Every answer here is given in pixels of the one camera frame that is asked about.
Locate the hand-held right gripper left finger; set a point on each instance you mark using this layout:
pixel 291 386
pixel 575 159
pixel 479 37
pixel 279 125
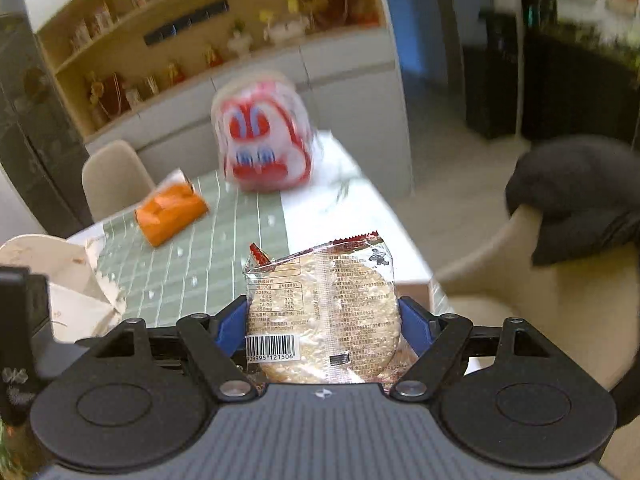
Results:
pixel 230 327

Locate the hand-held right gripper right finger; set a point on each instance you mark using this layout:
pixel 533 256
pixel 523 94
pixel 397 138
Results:
pixel 415 325

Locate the clear rice cracker packet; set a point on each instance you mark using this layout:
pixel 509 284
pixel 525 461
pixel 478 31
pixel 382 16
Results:
pixel 325 310

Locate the cream printed canvas bag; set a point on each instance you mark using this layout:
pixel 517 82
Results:
pixel 65 305

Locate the green grid tablecloth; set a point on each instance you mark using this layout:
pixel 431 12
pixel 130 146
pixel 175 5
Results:
pixel 200 260

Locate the beige chair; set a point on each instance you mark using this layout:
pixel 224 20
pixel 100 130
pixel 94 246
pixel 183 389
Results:
pixel 515 300
pixel 117 180

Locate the orange tissue box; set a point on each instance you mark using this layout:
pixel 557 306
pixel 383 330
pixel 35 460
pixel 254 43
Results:
pixel 170 212

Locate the red white rabbit pouch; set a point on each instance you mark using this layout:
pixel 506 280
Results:
pixel 262 135

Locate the black cloth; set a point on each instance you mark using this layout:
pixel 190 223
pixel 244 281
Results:
pixel 575 195

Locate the red yellow figurine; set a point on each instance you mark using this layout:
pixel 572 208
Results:
pixel 213 56
pixel 175 74

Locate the black appliance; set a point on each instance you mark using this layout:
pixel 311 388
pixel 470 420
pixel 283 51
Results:
pixel 550 85

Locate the white vase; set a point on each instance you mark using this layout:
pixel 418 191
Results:
pixel 239 42

